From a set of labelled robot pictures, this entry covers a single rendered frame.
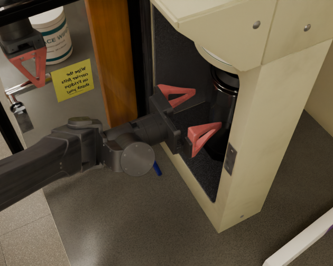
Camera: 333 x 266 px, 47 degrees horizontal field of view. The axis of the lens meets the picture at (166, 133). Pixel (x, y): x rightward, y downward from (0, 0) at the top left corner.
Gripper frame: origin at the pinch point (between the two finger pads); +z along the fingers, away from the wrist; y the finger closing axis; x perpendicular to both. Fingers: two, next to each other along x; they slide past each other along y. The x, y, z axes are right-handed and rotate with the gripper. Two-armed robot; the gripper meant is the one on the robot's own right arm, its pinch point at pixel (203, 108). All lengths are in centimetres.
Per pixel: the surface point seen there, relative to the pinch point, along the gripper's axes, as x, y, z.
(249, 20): -31.6, -15.6, -6.7
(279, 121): -10.8, -15.3, 3.0
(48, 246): 116, 46, -47
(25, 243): 116, 53, -56
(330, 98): 16.8, 0.7, 39.2
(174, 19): -33.9, -15.0, -14.7
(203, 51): -15.7, -1.4, -2.2
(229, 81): -8.1, -2.4, 2.9
